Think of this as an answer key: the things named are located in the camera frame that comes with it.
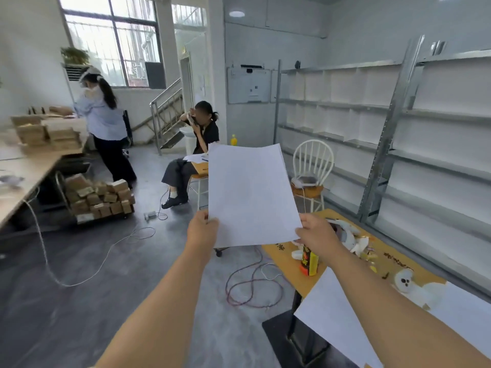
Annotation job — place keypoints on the person's left hand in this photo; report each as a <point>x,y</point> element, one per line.
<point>200,233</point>

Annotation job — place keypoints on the person's right hand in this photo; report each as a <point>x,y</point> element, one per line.
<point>320,235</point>

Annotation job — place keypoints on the person's left thumb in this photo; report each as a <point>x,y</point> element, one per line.
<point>213,226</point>

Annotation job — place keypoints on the person's right thumb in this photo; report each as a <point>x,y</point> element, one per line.
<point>302,231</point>

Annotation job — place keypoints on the person's right forearm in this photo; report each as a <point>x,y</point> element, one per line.
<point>387,314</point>

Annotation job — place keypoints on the person's left forearm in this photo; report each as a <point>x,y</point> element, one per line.
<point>165,310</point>

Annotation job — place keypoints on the bottle with yellow red label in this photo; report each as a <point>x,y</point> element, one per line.
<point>310,262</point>

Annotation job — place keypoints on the yellow table with black legs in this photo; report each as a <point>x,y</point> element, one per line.
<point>285,260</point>

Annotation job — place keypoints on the orange seat cushion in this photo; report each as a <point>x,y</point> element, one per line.
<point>308,191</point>

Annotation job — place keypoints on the white headset device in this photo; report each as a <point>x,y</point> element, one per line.
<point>349,233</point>

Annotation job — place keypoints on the white headphones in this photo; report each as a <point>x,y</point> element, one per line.
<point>297,183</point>

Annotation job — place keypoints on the wooden chair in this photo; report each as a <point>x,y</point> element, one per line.
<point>199,170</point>

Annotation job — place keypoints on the white power adapter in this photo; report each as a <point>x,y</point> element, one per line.
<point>150,215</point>

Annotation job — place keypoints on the white spindle-back chair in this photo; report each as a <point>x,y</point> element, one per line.
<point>312,157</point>

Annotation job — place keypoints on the large white paper sheet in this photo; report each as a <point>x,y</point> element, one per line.
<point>330,314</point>

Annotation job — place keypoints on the small yellow bottle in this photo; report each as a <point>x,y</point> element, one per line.
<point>233,140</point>

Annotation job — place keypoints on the white round dotted object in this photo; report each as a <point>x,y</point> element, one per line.
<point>406,283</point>

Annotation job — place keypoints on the pile of cardboard boxes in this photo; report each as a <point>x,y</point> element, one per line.
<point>99,197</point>

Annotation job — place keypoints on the metal staircase railing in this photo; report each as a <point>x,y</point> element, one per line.
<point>163,111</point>

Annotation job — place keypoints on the small metal shelving unit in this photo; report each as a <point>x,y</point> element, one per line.
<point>330,107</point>

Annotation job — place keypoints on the black office chair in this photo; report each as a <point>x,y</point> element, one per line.
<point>127,130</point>

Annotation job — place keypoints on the metal trolley cart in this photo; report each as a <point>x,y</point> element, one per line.
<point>84,218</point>

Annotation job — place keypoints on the large metal shelving unit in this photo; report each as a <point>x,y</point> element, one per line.
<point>441,157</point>

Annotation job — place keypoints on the stacks of flat cardboard boxes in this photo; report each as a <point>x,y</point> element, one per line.
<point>46,134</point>

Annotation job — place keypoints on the long light wooden table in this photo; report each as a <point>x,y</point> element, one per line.
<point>27,172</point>

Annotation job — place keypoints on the white standing air conditioner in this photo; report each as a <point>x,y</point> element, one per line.
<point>73,78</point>

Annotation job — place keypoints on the round ceiling lamp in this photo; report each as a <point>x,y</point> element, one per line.
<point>236,14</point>

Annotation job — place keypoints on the large barred window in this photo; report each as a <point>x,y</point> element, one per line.
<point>111,38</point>

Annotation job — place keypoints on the green potted plant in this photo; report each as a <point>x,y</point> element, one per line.
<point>75,56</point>

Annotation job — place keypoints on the white wall board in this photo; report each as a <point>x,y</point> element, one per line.
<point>248,86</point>

